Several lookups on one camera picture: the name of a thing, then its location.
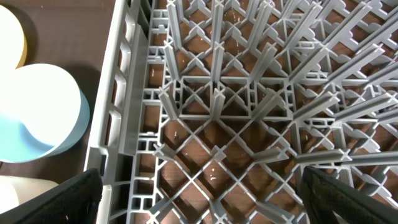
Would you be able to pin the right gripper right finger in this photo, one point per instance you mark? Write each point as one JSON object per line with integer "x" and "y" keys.
{"x": 325, "y": 198}

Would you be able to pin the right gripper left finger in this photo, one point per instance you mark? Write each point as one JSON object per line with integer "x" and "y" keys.
{"x": 73, "y": 201}

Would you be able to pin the white bowl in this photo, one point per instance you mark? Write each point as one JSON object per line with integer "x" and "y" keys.
{"x": 18, "y": 190}

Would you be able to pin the light blue bowl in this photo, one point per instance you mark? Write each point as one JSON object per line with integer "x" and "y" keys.
{"x": 43, "y": 112}

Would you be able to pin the yellow plate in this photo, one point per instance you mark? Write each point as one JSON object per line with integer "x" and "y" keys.
{"x": 13, "y": 42}

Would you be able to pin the grey dishwasher rack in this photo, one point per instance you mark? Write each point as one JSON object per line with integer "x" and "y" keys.
{"x": 209, "y": 111}

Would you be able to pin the brown serving tray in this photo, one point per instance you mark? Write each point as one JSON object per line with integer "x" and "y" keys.
{"x": 71, "y": 35}

